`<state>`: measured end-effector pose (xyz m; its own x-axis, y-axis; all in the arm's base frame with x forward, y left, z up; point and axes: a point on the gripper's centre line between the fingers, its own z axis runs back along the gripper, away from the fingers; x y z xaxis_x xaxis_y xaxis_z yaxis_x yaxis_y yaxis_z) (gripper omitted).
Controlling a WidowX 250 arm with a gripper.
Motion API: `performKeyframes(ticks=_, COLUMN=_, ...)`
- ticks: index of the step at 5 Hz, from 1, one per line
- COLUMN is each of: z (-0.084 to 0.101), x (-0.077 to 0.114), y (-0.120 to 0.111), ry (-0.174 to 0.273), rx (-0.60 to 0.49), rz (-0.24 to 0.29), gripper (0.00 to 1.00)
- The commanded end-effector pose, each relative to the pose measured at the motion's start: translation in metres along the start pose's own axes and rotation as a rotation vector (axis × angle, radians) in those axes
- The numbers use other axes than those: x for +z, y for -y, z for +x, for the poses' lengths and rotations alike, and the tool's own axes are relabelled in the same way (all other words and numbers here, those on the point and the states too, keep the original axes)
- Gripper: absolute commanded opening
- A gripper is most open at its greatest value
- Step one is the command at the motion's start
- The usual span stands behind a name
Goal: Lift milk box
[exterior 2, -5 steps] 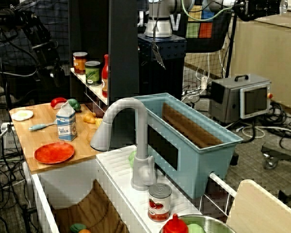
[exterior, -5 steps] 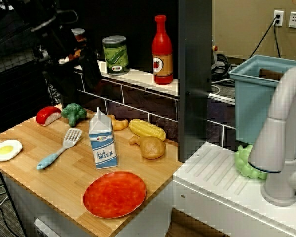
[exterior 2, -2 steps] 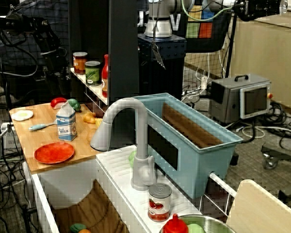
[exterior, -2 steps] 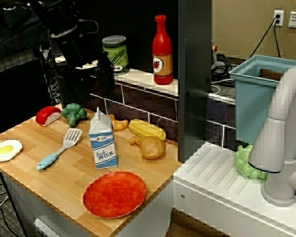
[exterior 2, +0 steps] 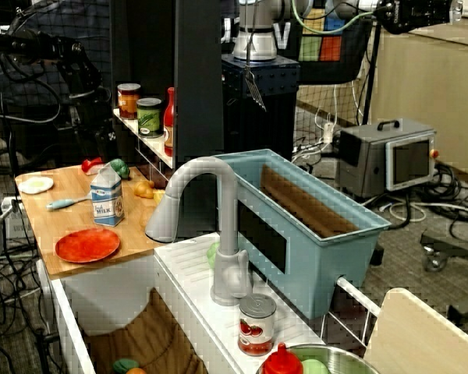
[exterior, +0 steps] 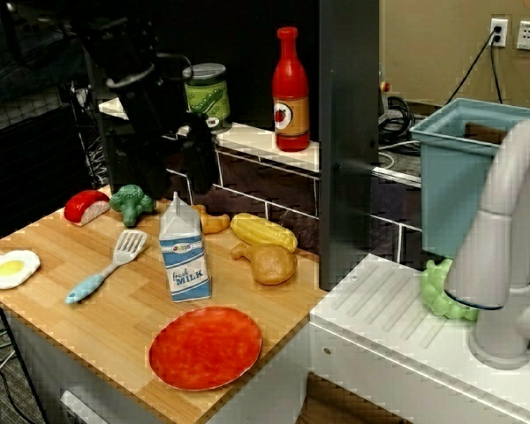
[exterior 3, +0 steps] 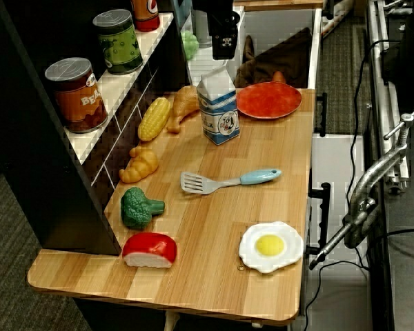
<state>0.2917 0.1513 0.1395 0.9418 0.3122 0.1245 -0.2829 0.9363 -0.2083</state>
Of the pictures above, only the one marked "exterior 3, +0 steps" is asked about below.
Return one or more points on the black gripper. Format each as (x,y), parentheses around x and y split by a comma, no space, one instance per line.
(221,17)

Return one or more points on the blue white milk carton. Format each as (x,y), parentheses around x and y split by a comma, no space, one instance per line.
(219,110)

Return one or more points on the grey toy faucet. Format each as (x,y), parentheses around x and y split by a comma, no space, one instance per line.
(203,39)

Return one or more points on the brown cloth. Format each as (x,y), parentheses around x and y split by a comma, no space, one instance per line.
(279,58)

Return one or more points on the small orange toy food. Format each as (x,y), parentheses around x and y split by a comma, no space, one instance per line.
(279,77)

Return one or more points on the toy chicken drumstick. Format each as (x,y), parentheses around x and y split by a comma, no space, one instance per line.
(184,101)

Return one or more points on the orange round plate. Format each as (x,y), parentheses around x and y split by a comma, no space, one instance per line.
(267,100)

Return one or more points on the red ketchup bottle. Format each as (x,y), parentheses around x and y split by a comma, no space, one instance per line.
(145,13)

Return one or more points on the white sink unit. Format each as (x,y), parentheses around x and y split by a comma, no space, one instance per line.
(314,69)

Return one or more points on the yellow toy corn cob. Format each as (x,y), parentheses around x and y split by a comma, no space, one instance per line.
(154,119)

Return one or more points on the green peas can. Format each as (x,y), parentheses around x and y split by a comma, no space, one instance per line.
(119,45)

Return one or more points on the orange toy croissant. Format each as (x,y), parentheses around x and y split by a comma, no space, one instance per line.
(139,165)

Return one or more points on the white drawer cabinet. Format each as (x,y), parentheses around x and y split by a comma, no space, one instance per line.
(331,155)

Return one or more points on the orange beans can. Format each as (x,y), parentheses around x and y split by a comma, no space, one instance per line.
(77,100)

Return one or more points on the green toy broccoli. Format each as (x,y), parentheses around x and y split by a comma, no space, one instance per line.
(136,207)

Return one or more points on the metal c-clamp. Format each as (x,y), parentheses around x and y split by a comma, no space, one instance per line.
(364,193)

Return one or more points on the toy fried egg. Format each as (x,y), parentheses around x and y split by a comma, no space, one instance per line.
(269,246)

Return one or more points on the black kitchen shelf unit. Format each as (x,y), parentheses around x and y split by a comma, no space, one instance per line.
(38,155)

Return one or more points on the aluminium extrusion rail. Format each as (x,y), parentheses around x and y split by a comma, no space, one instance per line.
(386,113)

